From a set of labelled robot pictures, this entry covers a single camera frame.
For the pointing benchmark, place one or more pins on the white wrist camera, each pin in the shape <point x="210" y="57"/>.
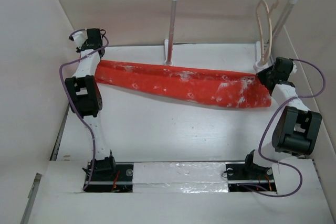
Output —
<point x="78" y="37"/>
<point x="294" y="68"/>

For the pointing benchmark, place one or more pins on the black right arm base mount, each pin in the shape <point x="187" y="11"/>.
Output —
<point x="244" y="175"/>

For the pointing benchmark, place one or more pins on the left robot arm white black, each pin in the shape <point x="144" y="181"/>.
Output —
<point x="86" y="99"/>

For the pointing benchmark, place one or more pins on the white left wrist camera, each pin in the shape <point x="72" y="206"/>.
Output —
<point x="78" y="37"/>

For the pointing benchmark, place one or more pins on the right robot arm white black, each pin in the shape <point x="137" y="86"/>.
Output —
<point x="297" y="129"/>

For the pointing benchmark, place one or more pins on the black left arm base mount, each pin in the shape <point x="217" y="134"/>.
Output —
<point x="109" y="176"/>

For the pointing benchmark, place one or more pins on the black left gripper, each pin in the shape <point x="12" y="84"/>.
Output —
<point x="84" y="43"/>

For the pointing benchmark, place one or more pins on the silver foil tape strip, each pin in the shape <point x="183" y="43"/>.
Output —
<point x="179" y="177"/>

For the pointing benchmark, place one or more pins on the wooden clothes hanger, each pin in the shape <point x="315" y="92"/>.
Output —
<point x="263" y="16"/>

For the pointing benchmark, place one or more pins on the orange white-speckled trousers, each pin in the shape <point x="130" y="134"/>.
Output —
<point x="226" y="89"/>

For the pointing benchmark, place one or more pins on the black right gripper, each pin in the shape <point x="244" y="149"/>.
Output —
<point x="262" y="75"/>

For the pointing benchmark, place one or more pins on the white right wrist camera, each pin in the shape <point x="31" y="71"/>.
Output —
<point x="294" y="68"/>

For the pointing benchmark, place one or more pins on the white clothes rack with metal bar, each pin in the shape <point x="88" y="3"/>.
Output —
<point x="221" y="21"/>

